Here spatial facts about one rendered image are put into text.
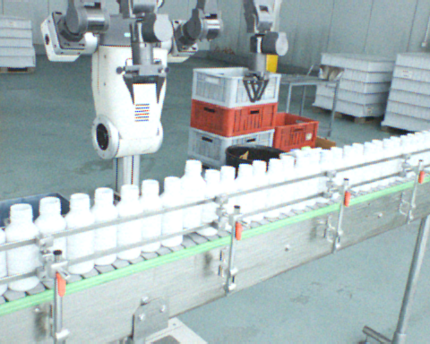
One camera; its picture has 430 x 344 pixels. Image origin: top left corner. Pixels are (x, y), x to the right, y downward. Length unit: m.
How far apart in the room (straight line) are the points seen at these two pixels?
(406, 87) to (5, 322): 7.33
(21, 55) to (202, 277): 9.70
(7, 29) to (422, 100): 7.39
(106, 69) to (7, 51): 8.99
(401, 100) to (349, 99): 0.96
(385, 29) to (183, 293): 11.83
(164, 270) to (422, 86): 6.91
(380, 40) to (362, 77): 4.49
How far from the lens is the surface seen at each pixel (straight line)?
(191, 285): 1.29
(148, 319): 1.25
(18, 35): 10.77
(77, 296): 1.11
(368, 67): 8.41
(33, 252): 1.04
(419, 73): 7.90
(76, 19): 1.56
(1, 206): 1.66
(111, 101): 1.75
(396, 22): 12.73
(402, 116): 8.01
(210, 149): 3.84
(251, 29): 1.64
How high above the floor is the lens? 1.55
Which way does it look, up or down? 18 degrees down
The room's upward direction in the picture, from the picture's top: 6 degrees clockwise
